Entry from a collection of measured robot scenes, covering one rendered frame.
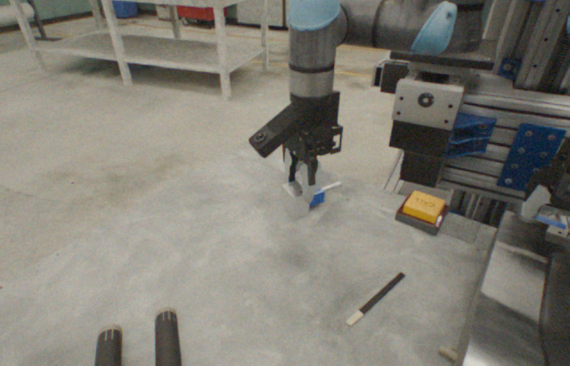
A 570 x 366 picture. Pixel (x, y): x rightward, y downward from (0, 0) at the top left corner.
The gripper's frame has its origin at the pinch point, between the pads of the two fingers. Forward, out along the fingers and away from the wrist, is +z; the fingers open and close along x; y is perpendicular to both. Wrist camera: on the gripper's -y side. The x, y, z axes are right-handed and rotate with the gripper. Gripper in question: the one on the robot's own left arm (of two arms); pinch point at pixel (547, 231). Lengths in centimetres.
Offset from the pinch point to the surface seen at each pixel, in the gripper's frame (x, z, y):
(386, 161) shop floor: 91, 85, 137
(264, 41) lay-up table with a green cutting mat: 292, 52, 225
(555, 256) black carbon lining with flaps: -1.8, -4.1, -11.5
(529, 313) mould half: -1.5, -3.6, -23.8
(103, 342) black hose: 37, 1, -59
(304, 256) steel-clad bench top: 29.4, 4.7, -28.5
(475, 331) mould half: 2.3, -7.8, -34.3
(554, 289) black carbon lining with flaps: -3.0, -3.4, -17.3
